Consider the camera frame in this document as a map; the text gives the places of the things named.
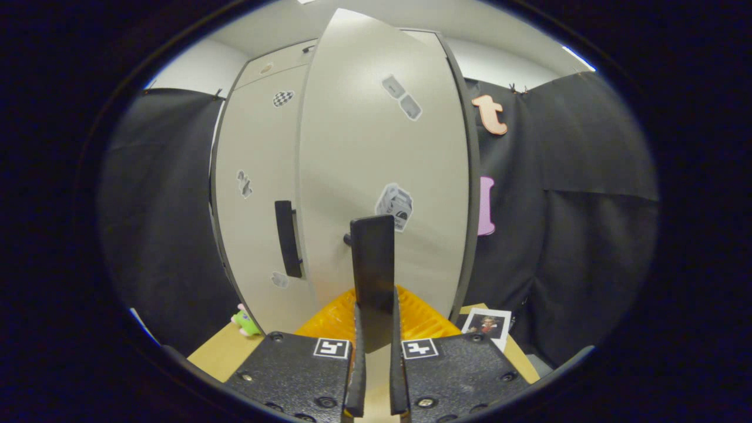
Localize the black backdrop cloth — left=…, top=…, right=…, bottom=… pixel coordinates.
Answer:
left=97, top=70, right=659, bottom=368

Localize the beige double-door shoe cabinet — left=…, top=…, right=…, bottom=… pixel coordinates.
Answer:
left=209, top=26, right=482, bottom=338

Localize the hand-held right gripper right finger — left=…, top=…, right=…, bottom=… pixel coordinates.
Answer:
left=388, top=286, right=533, bottom=423

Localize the cabinet door with grey stickers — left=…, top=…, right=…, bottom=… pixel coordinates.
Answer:
left=297, top=8, right=471, bottom=353

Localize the beige cabinet drawer front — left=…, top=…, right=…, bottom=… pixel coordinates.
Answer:
left=235, top=39, right=318, bottom=90

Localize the white book with portrait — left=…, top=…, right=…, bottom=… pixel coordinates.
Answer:
left=461, top=307, right=513, bottom=352

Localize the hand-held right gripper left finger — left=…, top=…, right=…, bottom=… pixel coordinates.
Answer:
left=225, top=287, right=369, bottom=423

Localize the pink and green plush toy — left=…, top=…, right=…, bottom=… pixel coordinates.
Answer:
left=230, top=304, right=263, bottom=337

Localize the narrow ceiling light panel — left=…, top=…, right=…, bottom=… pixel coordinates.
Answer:
left=561, top=46, right=597, bottom=73

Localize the cabinet door with checkered sticker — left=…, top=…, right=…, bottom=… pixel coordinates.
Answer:
left=211, top=63, right=319, bottom=335

